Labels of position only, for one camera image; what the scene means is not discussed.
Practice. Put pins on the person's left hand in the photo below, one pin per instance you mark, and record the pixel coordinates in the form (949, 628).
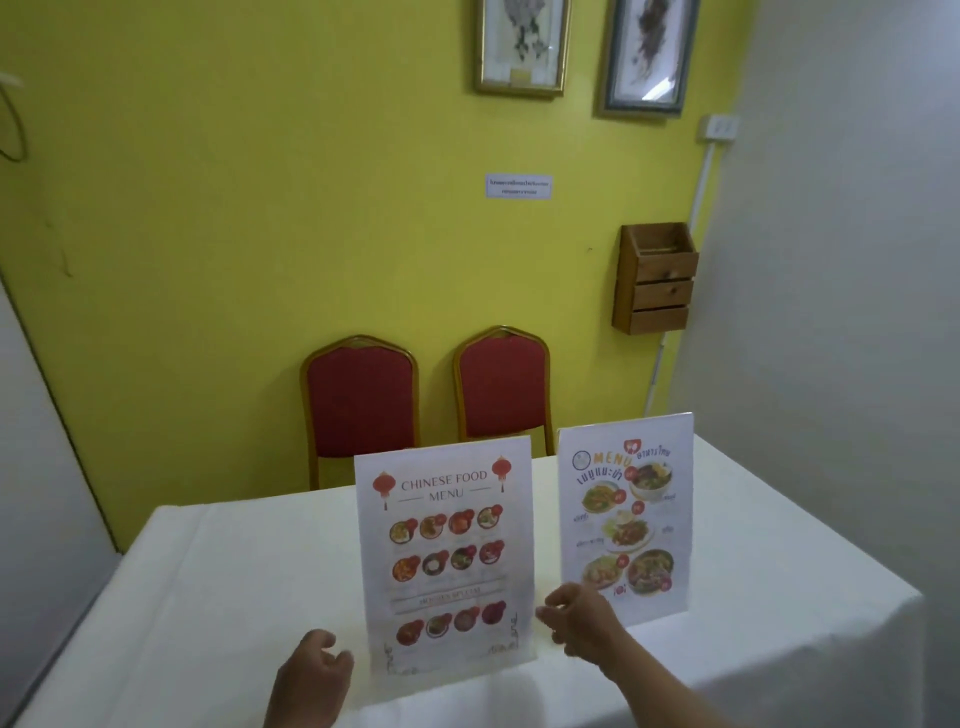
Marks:
(311, 679)

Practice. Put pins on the person's right hand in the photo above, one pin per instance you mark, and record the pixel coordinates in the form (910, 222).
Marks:
(585, 622)

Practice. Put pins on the menu with large food photos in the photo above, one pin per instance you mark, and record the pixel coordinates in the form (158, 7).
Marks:
(622, 525)

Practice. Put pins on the menu with red lanterns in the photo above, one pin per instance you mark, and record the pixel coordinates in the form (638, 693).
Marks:
(446, 555)

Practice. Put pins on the table with white tablecloth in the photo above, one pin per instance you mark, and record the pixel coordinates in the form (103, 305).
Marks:
(225, 600)

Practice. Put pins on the red padded gold-framed chair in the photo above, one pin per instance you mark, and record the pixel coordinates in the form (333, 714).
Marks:
(502, 386)
(360, 397)

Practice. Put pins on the grey framed picture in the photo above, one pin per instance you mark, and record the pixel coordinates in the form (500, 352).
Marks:
(649, 52)

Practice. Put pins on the gold framed picture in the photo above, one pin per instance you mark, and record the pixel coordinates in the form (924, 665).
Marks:
(523, 45)

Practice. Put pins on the wooden wall box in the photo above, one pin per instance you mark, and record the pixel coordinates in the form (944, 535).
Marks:
(660, 292)

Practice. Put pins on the white paper wall sign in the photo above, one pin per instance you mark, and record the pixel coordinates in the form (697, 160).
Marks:
(519, 187)

